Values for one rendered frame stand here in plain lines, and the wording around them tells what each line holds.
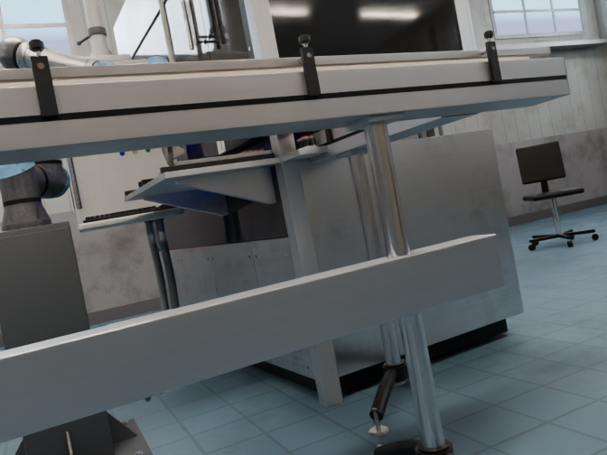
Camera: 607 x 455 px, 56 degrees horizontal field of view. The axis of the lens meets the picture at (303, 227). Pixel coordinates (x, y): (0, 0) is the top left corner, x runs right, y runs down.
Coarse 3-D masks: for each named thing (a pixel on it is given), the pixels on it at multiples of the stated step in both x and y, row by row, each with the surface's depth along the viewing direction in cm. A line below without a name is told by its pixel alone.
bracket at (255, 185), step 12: (264, 168) 202; (180, 180) 188; (192, 180) 190; (204, 180) 192; (216, 180) 194; (228, 180) 196; (240, 180) 198; (252, 180) 200; (264, 180) 202; (216, 192) 195; (228, 192) 195; (240, 192) 197; (252, 192) 199; (264, 192) 201
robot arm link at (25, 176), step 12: (0, 168) 184; (12, 168) 183; (24, 168) 185; (36, 168) 192; (0, 180) 184; (12, 180) 183; (24, 180) 185; (36, 180) 189; (48, 180) 195; (12, 192) 183; (24, 192) 184; (36, 192) 188
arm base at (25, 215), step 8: (8, 200) 184; (16, 200) 183; (24, 200) 184; (32, 200) 186; (40, 200) 189; (8, 208) 184; (16, 208) 183; (24, 208) 184; (32, 208) 185; (40, 208) 188; (8, 216) 184; (16, 216) 183; (24, 216) 183; (32, 216) 184; (40, 216) 188; (48, 216) 190; (8, 224) 182; (16, 224) 182; (24, 224) 182; (32, 224) 183; (40, 224) 185
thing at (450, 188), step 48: (432, 144) 225; (480, 144) 237; (336, 192) 203; (432, 192) 223; (480, 192) 235; (288, 240) 200; (336, 240) 202; (432, 240) 222; (192, 288) 317; (240, 288) 251; (432, 336) 219
